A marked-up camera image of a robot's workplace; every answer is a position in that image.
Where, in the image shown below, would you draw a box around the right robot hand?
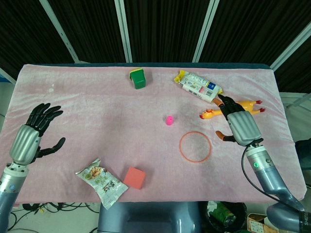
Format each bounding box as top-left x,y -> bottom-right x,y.
215,94 -> 264,147

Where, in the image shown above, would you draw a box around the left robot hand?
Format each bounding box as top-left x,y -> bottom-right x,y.
9,102 -> 66,165

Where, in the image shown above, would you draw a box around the orange ring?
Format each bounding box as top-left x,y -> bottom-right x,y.
179,131 -> 212,163

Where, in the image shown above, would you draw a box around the yellow rubber chicken toy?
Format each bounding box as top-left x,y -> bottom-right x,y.
199,99 -> 266,120

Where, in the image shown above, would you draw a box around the white yellow snack package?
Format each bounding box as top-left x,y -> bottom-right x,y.
173,69 -> 224,103

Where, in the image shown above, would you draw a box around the green bag in bin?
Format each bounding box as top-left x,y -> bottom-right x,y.
206,201 -> 238,230

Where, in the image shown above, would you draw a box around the white nut snack bag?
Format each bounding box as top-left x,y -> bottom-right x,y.
75,158 -> 129,210

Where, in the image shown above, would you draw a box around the cardboard box with print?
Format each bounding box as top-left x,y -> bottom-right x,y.
246,213 -> 276,233

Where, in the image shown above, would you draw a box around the pink table cloth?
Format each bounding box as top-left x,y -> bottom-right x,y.
0,63 -> 306,203

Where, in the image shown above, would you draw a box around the red square block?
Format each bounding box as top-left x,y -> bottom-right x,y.
123,166 -> 147,190

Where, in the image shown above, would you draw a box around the green yellow sponge block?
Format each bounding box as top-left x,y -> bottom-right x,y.
128,68 -> 147,89

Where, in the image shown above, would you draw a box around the grey robot torso base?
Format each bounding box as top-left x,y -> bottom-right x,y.
97,200 -> 202,233

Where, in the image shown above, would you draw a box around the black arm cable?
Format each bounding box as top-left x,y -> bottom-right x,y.
241,142 -> 282,202

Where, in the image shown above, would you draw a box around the black floor cables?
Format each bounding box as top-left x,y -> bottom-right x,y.
9,202 -> 98,219

